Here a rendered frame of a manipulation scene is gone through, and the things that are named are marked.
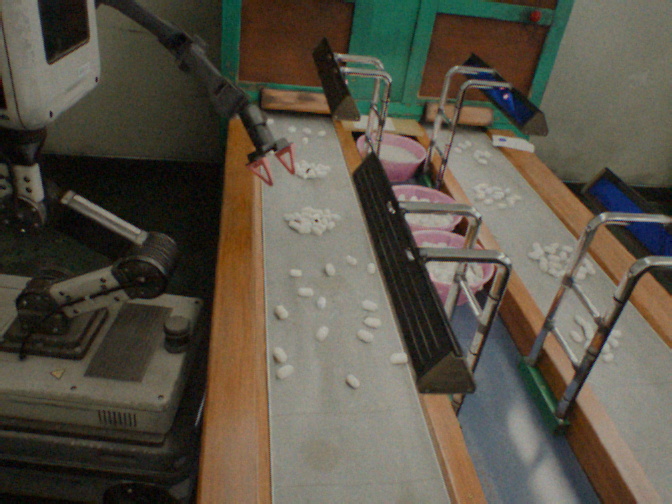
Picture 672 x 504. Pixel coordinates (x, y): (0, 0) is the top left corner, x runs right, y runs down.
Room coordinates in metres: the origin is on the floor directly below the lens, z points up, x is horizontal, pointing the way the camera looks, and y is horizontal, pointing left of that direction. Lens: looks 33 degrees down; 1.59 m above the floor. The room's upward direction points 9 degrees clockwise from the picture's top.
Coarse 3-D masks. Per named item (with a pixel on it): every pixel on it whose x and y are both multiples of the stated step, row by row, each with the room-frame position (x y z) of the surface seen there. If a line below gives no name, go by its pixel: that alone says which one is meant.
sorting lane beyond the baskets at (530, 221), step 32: (448, 160) 2.03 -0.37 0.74; (512, 192) 1.84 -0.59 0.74; (512, 224) 1.60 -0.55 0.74; (544, 224) 1.63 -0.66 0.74; (512, 256) 1.40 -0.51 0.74; (544, 256) 1.43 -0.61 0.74; (544, 288) 1.27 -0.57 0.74; (608, 288) 1.31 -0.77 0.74; (640, 320) 1.19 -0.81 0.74; (576, 352) 1.02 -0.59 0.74; (640, 352) 1.06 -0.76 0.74; (608, 384) 0.93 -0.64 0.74; (640, 384) 0.94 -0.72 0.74; (640, 416) 0.85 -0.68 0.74; (640, 448) 0.76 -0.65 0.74
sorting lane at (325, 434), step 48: (336, 144) 2.02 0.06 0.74; (288, 192) 1.58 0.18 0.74; (336, 192) 1.63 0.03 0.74; (288, 240) 1.31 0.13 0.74; (336, 240) 1.35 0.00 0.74; (288, 288) 1.09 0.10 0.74; (336, 288) 1.12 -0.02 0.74; (288, 336) 0.93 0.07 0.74; (336, 336) 0.95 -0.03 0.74; (384, 336) 0.97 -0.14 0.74; (288, 384) 0.79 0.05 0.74; (336, 384) 0.81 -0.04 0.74; (384, 384) 0.83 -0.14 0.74; (288, 432) 0.67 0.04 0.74; (336, 432) 0.69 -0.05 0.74; (384, 432) 0.71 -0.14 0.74; (288, 480) 0.58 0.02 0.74; (336, 480) 0.59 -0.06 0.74; (384, 480) 0.60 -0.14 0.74; (432, 480) 0.62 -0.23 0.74
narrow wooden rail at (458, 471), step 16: (336, 128) 2.14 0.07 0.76; (352, 144) 1.99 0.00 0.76; (352, 160) 1.84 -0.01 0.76; (384, 288) 1.15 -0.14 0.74; (400, 336) 0.97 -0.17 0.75; (432, 400) 0.78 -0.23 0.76; (448, 400) 0.79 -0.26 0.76; (432, 416) 0.74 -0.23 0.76; (448, 416) 0.75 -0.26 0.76; (432, 432) 0.71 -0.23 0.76; (448, 432) 0.71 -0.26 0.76; (448, 448) 0.67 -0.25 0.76; (464, 448) 0.68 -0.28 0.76; (448, 464) 0.64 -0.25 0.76; (464, 464) 0.64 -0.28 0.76; (448, 480) 0.61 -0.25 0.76; (464, 480) 0.61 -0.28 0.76; (464, 496) 0.58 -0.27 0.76; (480, 496) 0.58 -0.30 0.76
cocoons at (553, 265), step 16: (480, 160) 2.05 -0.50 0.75; (480, 192) 1.77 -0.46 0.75; (496, 192) 1.79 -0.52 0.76; (528, 256) 1.41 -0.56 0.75; (560, 256) 1.43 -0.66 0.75; (560, 272) 1.34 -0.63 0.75; (592, 272) 1.37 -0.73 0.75; (576, 320) 1.13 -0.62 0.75; (576, 336) 1.06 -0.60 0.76; (592, 336) 1.07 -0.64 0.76; (608, 352) 1.03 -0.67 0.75
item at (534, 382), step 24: (600, 216) 0.99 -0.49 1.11; (624, 216) 0.99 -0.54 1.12; (648, 216) 1.00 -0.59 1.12; (576, 264) 0.98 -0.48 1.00; (648, 264) 0.83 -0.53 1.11; (576, 288) 0.95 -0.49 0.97; (624, 288) 0.83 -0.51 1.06; (552, 312) 0.98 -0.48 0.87; (600, 336) 0.83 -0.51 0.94; (528, 360) 0.98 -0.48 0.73; (576, 360) 0.87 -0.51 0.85; (528, 384) 0.95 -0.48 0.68; (576, 384) 0.83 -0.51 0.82; (552, 408) 0.86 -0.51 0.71; (552, 432) 0.82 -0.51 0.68
